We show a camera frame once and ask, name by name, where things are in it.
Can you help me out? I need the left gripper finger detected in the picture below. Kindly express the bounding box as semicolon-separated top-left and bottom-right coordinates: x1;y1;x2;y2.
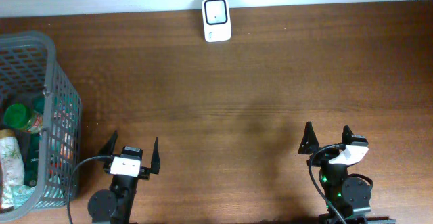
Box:
98;131;118;156
150;137;160;175

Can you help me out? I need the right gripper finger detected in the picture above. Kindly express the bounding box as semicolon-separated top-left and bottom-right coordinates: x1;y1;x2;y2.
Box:
342;125;353;145
298;121;319;155

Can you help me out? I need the green lid jar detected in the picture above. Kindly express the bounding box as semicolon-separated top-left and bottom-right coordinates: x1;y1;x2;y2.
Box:
3;103;43;134

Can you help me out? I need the mint green wipes pack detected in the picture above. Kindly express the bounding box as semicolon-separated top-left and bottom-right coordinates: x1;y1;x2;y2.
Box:
12;185;35;208

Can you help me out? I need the white cream tube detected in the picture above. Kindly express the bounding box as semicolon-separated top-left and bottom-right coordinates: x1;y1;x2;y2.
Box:
1;129;24;210

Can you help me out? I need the green 3M gloves packet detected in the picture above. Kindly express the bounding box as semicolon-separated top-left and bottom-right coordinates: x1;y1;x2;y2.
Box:
24;95;45;187

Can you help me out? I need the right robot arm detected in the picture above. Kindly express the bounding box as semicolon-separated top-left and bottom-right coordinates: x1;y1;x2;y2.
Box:
298;121;397;224

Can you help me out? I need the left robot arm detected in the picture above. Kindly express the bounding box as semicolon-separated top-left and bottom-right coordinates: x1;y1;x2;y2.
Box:
87;132;160;223

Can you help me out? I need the white barcode scanner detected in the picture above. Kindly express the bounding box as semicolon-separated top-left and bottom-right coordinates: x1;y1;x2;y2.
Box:
201;0;232;43

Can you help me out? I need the grey plastic basket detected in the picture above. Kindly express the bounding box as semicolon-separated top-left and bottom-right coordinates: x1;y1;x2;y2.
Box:
1;31;83;222

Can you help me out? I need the right black cable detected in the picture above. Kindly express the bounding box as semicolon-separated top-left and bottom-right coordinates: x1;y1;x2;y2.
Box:
306;143;348;224

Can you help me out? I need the black cable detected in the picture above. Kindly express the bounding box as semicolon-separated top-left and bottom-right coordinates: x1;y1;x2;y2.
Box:
306;143;348;224
66;155;114;224

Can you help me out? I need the left black cable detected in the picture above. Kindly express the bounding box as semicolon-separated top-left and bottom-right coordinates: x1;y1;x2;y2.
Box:
66;155;114;224

